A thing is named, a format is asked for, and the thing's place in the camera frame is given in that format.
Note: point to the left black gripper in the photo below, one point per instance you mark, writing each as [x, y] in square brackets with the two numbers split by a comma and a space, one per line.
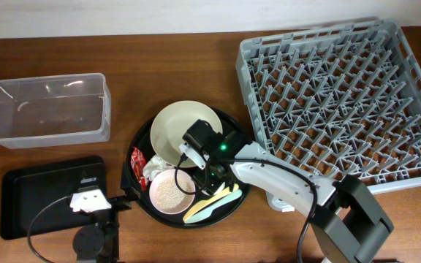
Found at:
[127, 186]

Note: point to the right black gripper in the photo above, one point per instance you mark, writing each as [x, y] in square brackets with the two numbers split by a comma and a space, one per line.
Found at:
[205, 184]

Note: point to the small pink bowl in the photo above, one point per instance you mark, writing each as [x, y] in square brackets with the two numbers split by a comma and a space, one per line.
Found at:
[166, 197]

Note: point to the large beige bowl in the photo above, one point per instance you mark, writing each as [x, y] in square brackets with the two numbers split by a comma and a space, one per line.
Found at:
[171, 124]

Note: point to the white cup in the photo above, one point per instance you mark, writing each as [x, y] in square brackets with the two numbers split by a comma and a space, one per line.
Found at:
[213, 187]

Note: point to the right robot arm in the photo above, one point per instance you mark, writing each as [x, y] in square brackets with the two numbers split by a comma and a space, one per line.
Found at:
[348, 222]

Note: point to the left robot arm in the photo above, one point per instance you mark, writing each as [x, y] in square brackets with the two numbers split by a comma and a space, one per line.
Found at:
[97, 241]

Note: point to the grey dishwasher rack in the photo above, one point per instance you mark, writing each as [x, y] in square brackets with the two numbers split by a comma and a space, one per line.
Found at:
[336, 101]

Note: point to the red snack wrapper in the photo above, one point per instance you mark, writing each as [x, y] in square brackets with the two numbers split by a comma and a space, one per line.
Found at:
[138, 163]

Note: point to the crumpled white tissue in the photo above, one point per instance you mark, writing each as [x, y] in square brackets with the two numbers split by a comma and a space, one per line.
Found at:
[155, 166]

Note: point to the yellow plastic knife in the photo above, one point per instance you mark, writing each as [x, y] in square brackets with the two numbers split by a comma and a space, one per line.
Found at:
[204, 203]

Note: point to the light blue plastic spoon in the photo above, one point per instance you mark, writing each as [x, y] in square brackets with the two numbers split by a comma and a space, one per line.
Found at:
[207, 211]

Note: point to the round black serving tray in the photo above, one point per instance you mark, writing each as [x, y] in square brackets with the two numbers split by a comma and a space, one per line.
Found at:
[142, 141]

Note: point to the clear plastic bin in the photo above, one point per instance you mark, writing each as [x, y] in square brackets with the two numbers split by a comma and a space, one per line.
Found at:
[56, 110]

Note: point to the black rectangular tray bin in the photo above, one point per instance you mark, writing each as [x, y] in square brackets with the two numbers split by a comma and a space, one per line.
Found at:
[26, 191]

